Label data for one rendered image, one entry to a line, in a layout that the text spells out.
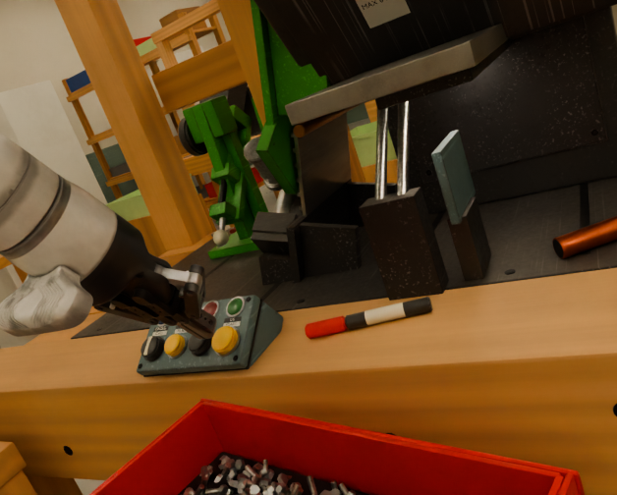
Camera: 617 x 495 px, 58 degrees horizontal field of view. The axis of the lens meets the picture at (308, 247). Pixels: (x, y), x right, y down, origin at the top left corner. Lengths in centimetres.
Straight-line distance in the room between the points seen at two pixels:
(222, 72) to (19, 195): 91
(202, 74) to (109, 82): 21
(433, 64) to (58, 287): 31
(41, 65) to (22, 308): 869
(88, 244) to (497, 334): 33
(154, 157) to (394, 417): 95
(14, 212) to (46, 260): 4
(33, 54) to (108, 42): 777
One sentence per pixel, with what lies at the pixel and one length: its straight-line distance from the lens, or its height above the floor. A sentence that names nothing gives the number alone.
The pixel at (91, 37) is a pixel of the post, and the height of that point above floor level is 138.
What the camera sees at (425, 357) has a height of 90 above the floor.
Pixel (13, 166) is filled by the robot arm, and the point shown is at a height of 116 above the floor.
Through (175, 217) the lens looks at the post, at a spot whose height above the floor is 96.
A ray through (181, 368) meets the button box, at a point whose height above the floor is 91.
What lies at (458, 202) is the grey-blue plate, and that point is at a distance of 57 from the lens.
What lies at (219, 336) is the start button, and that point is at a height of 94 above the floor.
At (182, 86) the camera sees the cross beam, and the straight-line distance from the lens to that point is 135.
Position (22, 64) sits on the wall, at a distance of 897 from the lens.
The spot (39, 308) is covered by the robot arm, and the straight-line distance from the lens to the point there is 42.
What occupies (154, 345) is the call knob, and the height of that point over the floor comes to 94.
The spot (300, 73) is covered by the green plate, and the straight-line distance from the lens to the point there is 69.
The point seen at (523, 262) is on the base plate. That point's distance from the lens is 61.
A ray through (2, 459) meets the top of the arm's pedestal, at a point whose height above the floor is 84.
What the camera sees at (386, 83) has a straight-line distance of 46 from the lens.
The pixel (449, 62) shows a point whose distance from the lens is 44.
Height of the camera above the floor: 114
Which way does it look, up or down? 16 degrees down
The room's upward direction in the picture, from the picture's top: 20 degrees counter-clockwise
